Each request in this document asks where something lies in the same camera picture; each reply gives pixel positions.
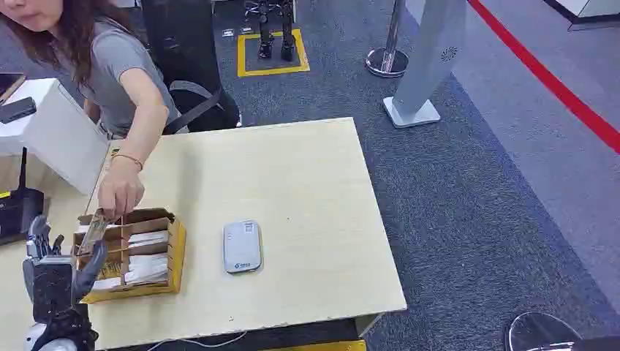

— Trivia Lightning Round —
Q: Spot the white cabinet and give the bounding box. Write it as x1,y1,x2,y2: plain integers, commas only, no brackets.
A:
0,77,110,196

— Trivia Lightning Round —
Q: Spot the tablet with brown edge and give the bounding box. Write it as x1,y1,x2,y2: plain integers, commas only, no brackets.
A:
0,72,28,105

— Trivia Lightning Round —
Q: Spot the white platform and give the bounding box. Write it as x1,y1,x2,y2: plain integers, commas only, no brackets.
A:
542,0,620,33

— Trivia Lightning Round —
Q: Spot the white card reader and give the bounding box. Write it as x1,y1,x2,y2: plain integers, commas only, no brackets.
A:
223,220,263,275

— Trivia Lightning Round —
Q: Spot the person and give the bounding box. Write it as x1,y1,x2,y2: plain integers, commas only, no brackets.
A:
0,0,183,141

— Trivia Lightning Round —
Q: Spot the wooden card box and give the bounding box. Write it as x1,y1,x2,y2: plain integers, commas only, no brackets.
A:
72,208,187,305

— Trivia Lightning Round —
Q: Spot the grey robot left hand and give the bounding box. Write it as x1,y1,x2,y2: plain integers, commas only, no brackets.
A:
21,215,108,324

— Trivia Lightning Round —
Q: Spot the grey kiosk stand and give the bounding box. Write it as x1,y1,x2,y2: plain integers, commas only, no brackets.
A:
382,0,469,130

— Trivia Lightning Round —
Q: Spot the small black device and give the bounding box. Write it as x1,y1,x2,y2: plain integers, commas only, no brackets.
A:
0,97,38,125

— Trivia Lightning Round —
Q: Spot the chrome round base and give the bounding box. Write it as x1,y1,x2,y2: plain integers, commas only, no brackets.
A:
503,311,585,351

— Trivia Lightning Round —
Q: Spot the black robot leg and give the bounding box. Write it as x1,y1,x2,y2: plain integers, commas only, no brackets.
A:
279,0,298,63
257,0,275,61

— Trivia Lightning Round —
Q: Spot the white cable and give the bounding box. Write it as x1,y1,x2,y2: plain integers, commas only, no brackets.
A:
145,331,249,351

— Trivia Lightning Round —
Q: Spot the thin gold bracelet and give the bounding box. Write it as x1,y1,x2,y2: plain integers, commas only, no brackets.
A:
110,152,145,171

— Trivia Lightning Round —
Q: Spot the person's left hand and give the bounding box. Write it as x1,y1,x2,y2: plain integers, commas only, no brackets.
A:
97,157,145,222

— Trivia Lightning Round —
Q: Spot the black router with antenna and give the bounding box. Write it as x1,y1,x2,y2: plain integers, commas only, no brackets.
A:
0,147,45,246

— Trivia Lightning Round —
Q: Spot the chrome stanchion post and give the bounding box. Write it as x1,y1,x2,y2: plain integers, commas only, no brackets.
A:
365,0,410,79

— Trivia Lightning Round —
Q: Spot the red floor tape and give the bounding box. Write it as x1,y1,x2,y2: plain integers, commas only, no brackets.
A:
466,0,620,156

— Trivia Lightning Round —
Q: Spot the yellow floor strip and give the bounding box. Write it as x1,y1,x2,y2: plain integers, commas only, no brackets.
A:
261,339,368,351

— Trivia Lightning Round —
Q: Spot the white card stack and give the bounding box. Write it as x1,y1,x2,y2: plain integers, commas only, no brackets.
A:
91,276,123,292
77,223,121,235
124,254,170,286
127,230,170,249

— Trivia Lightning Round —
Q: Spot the pale desk leg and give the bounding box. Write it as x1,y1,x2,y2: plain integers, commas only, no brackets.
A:
355,313,385,339

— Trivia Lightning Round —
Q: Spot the black chair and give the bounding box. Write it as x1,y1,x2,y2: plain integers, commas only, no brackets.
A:
140,0,242,136

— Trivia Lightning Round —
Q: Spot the yellow floor tape square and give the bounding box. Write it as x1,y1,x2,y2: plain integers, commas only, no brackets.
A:
236,28,311,78

